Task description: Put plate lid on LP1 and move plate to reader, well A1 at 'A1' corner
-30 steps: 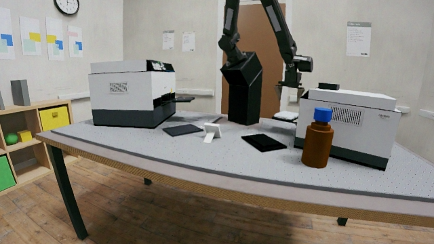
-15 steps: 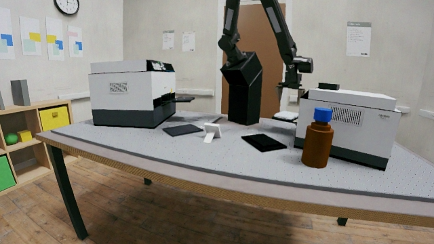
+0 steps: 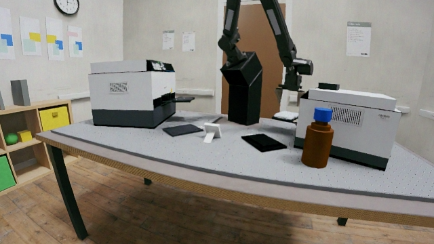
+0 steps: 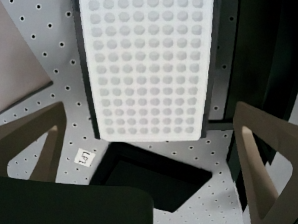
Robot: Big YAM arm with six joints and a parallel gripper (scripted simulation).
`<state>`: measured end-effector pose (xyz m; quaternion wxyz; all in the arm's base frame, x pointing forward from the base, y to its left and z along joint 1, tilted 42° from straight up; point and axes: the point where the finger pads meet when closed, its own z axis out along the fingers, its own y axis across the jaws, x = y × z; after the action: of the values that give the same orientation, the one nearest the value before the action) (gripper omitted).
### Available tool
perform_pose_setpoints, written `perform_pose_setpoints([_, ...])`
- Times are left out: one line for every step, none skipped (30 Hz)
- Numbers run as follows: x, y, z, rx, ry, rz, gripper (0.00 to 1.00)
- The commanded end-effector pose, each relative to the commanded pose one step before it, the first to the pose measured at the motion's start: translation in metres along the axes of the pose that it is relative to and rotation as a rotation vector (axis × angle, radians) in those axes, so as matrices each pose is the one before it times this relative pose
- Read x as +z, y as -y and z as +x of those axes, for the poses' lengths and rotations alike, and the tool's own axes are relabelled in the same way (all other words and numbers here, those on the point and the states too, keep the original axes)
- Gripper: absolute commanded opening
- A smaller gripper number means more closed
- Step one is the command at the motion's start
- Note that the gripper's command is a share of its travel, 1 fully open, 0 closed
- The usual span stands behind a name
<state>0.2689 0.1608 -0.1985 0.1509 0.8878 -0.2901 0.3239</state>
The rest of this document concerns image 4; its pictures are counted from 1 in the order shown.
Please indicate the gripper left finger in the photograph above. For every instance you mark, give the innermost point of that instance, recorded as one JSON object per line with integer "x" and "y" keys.
{"x": 17, "y": 135}

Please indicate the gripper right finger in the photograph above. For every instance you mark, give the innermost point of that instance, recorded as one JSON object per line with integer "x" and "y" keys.
{"x": 261, "y": 193}

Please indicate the white multi-well plate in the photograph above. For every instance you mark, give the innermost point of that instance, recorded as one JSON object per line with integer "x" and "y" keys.
{"x": 139, "y": 83}

